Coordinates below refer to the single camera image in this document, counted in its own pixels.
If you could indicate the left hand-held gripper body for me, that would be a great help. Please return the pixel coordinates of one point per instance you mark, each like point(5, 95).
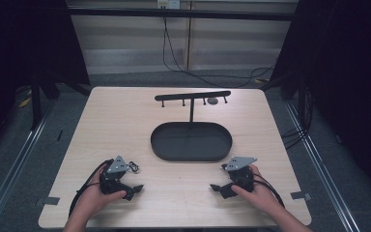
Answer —
point(112, 182)

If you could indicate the person's left hand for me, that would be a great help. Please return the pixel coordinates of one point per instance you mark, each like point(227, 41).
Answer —
point(91, 199)

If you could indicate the white wall outlet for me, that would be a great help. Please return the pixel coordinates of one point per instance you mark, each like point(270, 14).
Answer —
point(169, 4)

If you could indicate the black horizontal frame bar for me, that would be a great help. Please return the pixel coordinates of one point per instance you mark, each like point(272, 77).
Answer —
point(180, 14)

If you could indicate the black curtain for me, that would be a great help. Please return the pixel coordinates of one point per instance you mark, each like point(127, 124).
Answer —
point(19, 48)
point(351, 80)

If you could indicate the metal floor rail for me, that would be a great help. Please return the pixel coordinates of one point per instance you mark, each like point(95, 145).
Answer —
point(9, 180)
point(325, 174)

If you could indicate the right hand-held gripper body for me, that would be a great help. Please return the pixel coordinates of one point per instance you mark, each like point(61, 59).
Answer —
point(242, 179)

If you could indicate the grey round disc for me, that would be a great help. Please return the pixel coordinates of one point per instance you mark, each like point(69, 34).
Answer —
point(212, 101)

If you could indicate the black jewelry stand with tray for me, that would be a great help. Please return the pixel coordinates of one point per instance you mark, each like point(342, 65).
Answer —
point(190, 141)

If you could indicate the black metal stand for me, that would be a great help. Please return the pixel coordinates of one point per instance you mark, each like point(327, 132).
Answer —
point(36, 103)

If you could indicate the grey tape strip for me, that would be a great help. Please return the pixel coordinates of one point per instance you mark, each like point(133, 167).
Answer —
point(47, 201)
point(300, 195)

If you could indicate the yellow floor tag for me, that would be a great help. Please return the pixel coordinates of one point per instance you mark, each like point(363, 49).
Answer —
point(24, 102)

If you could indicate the person's right hand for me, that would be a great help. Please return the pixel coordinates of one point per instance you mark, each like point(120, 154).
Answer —
point(264, 198)

